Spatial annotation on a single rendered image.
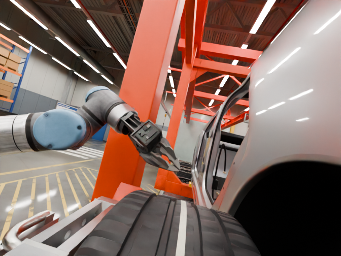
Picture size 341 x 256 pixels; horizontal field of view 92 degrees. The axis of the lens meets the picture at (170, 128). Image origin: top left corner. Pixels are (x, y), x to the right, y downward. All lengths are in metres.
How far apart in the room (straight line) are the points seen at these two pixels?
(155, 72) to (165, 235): 0.63
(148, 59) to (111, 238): 0.69
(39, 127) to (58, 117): 0.04
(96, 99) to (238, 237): 0.49
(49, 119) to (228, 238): 0.39
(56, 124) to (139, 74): 0.46
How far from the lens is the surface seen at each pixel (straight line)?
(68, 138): 0.42
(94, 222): 0.37
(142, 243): 0.24
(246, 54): 3.83
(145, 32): 0.87
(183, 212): 0.32
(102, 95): 0.56
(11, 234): 0.55
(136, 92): 0.75
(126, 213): 0.28
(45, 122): 0.43
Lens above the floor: 1.29
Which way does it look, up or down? 5 degrees up
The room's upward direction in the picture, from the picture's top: 13 degrees clockwise
